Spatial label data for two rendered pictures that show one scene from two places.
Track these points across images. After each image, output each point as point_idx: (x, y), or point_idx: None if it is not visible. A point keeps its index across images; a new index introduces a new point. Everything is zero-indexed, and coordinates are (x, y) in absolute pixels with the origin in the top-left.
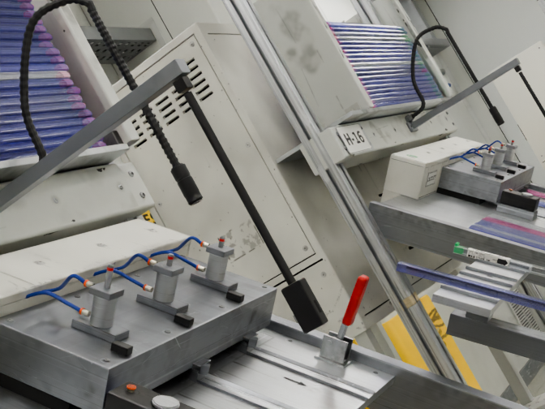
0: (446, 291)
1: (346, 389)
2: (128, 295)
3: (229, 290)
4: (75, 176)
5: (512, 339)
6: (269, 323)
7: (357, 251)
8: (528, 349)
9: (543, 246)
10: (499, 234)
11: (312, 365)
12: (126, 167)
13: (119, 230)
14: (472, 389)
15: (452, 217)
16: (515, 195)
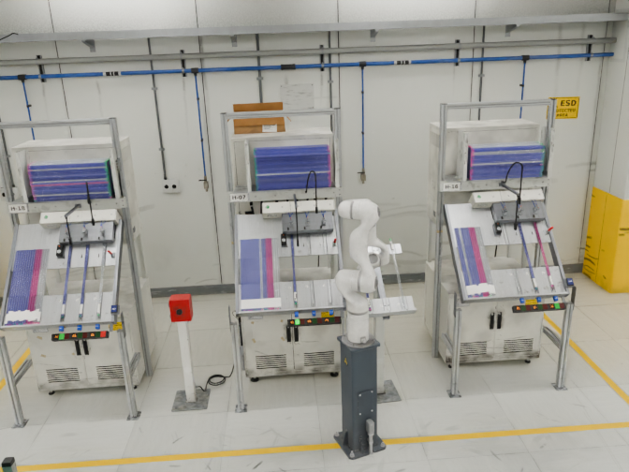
0: None
1: (325, 250)
2: (306, 217)
3: (320, 226)
4: (322, 189)
5: None
6: (332, 231)
7: None
8: None
9: (460, 246)
10: (457, 235)
11: (329, 243)
12: (339, 188)
13: (324, 201)
14: (341, 264)
15: (464, 221)
16: (495, 226)
